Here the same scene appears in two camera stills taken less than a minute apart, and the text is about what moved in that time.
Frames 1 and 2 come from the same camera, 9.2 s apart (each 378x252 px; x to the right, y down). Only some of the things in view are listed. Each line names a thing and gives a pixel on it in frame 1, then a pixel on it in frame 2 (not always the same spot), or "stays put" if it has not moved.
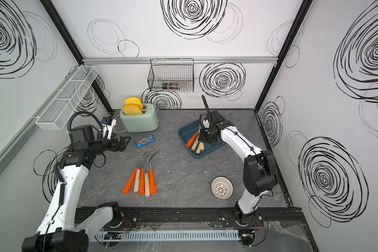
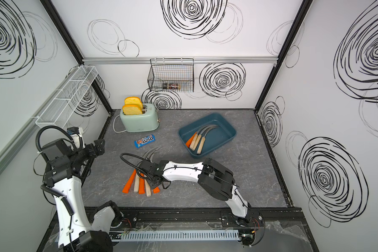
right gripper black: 202,138 -> 152,185
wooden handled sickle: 195,143 -> 200,146
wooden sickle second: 136,184 stays put
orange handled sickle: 188,144 stays put
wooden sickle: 199,148 stays put
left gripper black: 115,148 -> 98,148
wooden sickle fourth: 147,177 stays put
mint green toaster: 146,122 stays put
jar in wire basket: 169,85 stays put
